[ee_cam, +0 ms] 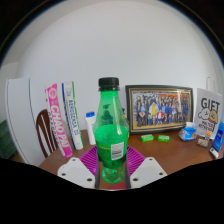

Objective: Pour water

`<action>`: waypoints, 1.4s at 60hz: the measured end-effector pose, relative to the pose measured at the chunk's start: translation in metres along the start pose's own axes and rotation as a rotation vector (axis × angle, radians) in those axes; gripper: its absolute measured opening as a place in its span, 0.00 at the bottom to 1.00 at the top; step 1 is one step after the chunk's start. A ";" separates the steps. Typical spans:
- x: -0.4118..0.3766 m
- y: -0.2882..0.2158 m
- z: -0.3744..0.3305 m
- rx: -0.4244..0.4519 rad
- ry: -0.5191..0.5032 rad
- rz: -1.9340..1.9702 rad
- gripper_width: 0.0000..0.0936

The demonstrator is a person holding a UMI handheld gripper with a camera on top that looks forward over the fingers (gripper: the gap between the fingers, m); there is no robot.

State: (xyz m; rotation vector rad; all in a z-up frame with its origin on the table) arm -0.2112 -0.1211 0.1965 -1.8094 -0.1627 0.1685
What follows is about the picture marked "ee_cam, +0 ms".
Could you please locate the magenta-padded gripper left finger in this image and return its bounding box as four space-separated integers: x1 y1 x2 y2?
57 145 100 190

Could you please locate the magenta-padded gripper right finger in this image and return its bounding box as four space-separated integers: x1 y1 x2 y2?
125 145 168 190

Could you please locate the green plastic drink bottle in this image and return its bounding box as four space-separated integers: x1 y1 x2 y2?
93 77 130 185

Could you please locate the small green box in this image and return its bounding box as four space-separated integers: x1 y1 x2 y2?
157 134 171 143
140 133 155 143

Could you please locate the white bottle with blue cap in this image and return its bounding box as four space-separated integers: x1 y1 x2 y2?
85 111 98 146

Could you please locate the pink and white tube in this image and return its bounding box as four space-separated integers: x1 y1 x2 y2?
44 83 74 159

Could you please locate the dark brown wooden chair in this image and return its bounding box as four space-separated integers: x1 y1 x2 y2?
35 108 59 159

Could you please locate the white and blue tube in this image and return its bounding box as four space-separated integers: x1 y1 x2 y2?
61 81 85 151

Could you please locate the blue and white packet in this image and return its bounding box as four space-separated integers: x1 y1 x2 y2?
178 121 198 142

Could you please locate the small brown packet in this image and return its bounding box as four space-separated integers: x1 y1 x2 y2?
196 136 209 148

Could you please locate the framed group photo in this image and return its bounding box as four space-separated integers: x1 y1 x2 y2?
125 84 194 135

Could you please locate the white cabinet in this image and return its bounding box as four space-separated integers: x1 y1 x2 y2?
4 77 46 167

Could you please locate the green crate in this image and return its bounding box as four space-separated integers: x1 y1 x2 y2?
0 119 17 160

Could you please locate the blue pouch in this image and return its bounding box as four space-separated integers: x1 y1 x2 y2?
212 120 224 153

